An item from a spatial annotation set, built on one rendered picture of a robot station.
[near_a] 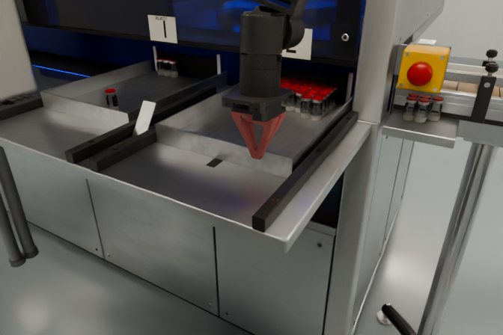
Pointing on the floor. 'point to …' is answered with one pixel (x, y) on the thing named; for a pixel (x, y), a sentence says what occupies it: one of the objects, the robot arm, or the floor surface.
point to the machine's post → (372, 149)
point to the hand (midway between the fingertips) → (257, 152)
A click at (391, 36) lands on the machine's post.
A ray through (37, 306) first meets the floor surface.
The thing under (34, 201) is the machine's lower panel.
